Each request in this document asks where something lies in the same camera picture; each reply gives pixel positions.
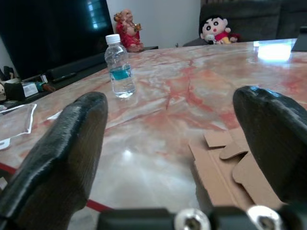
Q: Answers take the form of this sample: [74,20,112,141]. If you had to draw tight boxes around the black flat television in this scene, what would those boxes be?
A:
[0,0,115,81]

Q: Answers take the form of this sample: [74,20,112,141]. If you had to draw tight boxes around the black TV console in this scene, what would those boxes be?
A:
[0,45,159,110]

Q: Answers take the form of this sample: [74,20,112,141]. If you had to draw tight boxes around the small black box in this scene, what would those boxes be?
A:
[3,81,26,101]

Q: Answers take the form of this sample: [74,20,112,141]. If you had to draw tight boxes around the black soundbar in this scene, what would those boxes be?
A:
[45,52,107,82]

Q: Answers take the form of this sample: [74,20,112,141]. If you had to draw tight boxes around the grey fabric sofa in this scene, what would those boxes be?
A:
[182,0,307,47]

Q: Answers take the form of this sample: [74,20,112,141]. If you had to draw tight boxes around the white blue small box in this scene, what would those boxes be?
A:
[21,81,39,98]

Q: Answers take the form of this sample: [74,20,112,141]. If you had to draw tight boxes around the red laughing Buddha statue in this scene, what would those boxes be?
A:
[113,9,144,53]

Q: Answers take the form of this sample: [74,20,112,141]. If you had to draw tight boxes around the small round head figurine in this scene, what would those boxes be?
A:
[0,80,7,101]

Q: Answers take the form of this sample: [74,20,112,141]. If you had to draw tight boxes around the black remote control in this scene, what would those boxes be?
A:
[51,72,77,84]

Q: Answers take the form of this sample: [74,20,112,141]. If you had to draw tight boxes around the flat brown cardboard box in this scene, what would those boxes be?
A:
[188,128,288,209]

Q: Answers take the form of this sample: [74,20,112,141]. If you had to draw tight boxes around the clear plastic packaging tray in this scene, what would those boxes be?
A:
[0,103,38,151]

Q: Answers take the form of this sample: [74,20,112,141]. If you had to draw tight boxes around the clear water bottle blue label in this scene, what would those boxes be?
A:
[104,34,137,99]

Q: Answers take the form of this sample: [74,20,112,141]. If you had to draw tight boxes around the black stand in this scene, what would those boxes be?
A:
[291,26,307,52]

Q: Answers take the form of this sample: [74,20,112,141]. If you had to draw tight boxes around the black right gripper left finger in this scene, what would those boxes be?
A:
[0,92,109,230]

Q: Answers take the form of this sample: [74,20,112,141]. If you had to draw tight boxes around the cartoon boy plush doll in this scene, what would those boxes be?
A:
[199,15,242,46]

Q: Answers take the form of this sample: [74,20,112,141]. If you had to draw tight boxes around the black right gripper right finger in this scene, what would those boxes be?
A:
[232,85,307,206]

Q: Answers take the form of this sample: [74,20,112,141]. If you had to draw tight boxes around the marble top folding table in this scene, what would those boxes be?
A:
[0,37,307,230]

